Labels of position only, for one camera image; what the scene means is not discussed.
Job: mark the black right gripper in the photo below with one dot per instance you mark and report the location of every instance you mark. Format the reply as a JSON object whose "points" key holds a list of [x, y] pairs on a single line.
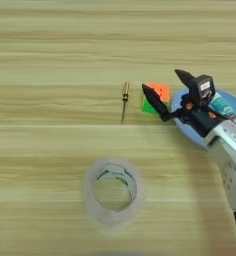
{"points": [[201, 118]]}

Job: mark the colourful puzzle cube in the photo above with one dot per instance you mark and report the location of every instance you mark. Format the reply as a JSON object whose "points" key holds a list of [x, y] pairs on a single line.
{"points": [[161, 93]]}

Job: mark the teal and white glue stick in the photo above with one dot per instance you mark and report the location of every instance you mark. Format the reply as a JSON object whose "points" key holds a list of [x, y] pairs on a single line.
{"points": [[223, 106]]}

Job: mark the clear tape roll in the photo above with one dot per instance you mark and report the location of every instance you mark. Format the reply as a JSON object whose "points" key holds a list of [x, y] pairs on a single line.
{"points": [[90, 200]]}

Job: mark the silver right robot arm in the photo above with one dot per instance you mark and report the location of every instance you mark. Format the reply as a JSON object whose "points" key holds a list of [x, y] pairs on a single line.
{"points": [[230, 160]]}

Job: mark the blue oval plate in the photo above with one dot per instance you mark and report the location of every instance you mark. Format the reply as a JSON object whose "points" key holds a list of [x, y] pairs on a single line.
{"points": [[177, 101]]}

